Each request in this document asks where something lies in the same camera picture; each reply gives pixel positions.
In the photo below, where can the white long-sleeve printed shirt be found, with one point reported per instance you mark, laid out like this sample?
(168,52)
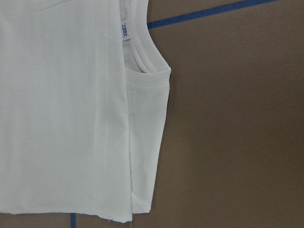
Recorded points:
(83,103)

